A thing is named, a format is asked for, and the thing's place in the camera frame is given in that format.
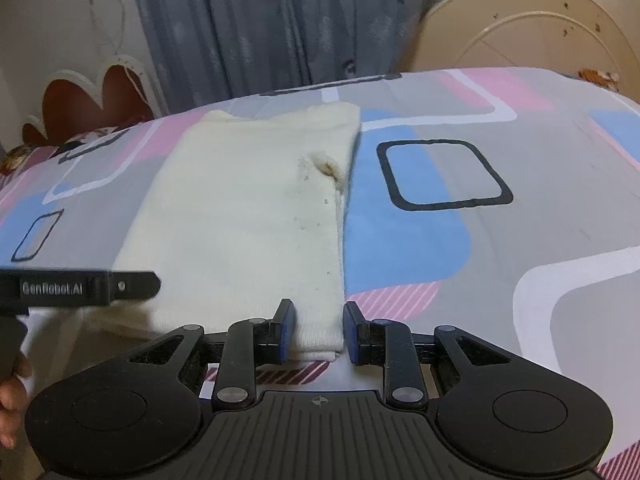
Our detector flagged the patterned grey pink bedsheet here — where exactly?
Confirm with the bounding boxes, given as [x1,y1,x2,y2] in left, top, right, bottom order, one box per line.
[1,68,639,479]

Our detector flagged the person's left hand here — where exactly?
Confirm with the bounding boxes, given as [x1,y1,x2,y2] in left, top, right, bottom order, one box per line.
[0,352,32,448]

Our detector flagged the cream knit sweater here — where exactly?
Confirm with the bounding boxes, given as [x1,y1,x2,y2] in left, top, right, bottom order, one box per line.
[29,101,362,362]

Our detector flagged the blue grey curtain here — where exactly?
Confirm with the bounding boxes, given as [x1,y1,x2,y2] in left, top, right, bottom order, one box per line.
[136,0,439,113]

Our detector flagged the red scalloped headboard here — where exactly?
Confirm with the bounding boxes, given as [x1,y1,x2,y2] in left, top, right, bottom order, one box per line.
[21,54,163,146]

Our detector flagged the orange floral pillow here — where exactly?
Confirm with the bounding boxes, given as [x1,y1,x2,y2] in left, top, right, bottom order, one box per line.
[578,68,620,92]

